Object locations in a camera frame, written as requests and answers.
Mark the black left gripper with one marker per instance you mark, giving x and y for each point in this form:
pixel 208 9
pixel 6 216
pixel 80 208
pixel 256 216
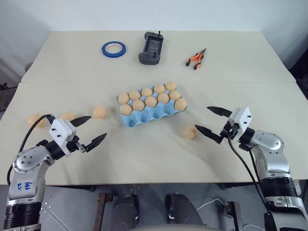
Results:
pixel 76 145

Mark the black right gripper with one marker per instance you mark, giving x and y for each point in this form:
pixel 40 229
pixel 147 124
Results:
pixel 229 132

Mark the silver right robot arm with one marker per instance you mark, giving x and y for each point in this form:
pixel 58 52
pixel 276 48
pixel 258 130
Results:
pixel 272 144

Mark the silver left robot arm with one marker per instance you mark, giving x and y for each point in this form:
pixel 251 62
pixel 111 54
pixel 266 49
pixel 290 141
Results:
pixel 26 161

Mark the blue egg carton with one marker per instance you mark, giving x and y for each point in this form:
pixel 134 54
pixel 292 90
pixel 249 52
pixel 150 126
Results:
pixel 144 119

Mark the beige egg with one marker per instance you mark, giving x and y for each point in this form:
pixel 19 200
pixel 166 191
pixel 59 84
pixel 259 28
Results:
pixel 126 109
pixel 99 112
pixel 174 94
pixel 67 116
pixel 171 85
pixel 159 89
pixel 180 104
pixel 190 132
pixel 33 119
pixel 151 101
pixel 163 98
pixel 134 94
pixel 146 92
pixel 138 105
pixel 124 97

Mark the orange black pliers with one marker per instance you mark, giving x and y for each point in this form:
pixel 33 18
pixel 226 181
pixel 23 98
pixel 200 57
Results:
pixel 198 57

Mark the blue tape roll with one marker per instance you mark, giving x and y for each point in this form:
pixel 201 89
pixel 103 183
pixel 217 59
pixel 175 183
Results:
pixel 106 51

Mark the dark rounded shape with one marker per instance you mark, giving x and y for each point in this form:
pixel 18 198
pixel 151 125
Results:
pixel 180 207
pixel 126 209

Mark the grey round background object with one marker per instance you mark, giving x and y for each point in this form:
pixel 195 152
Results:
pixel 27 67

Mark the dark background equipment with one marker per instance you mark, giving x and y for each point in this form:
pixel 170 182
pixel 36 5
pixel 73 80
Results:
pixel 300 72
pixel 6 96

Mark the black handheld controller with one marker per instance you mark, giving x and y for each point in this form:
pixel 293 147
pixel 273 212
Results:
pixel 149 59

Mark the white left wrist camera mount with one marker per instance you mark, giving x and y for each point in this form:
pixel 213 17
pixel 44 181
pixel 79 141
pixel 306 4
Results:
pixel 61 131

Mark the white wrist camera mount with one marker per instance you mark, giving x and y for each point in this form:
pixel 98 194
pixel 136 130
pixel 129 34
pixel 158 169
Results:
pixel 61 131
pixel 241 118

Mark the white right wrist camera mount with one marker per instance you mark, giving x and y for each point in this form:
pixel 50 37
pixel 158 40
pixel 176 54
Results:
pixel 241 118

